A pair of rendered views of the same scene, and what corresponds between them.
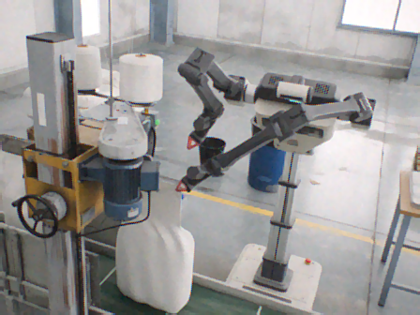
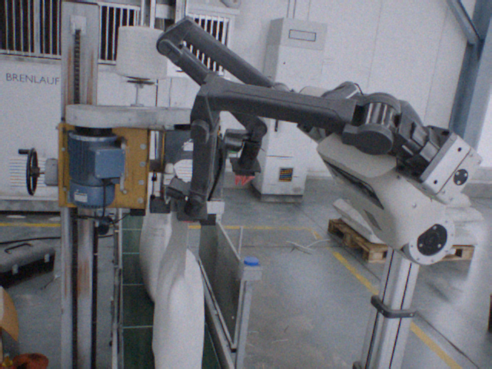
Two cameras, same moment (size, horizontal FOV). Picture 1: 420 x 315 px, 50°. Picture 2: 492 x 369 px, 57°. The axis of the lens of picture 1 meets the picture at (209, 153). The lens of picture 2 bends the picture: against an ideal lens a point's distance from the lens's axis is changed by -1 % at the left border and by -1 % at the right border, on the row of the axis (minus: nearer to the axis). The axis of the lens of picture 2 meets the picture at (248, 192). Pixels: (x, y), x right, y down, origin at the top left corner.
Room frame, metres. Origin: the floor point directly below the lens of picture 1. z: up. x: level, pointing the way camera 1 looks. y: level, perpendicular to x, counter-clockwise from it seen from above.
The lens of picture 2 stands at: (1.07, -1.21, 1.61)
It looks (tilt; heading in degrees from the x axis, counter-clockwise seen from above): 15 degrees down; 54
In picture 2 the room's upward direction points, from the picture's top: 6 degrees clockwise
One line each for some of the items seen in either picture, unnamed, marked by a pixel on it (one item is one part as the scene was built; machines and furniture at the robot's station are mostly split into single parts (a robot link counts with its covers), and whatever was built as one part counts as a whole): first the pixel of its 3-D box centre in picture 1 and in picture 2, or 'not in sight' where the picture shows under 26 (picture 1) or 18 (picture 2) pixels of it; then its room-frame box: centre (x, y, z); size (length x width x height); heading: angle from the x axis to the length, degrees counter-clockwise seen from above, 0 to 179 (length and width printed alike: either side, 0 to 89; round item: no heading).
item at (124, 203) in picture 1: (123, 187); (93, 169); (1.53, 0.32, 1.21); 0.15 x 0.15 x 0.25
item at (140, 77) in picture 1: (141, 77); (142, 53); (1.67, 0.28, 1.61); 0.17 x 0.17 x 0.17
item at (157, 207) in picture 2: not in sight; (159, 204); (1.81, 0.38, 1.04); 0.08 x 0.06 x 0.05; 161
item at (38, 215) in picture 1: (37, 217); (31, 171); (1.38, 0.61, 1.13); 0.18 x 0.11 x 0.18; 71
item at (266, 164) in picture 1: (271, 153); not in sight; (3.99, -0.60, 0.32); 0.51 x 0.48 x 0.65; 161
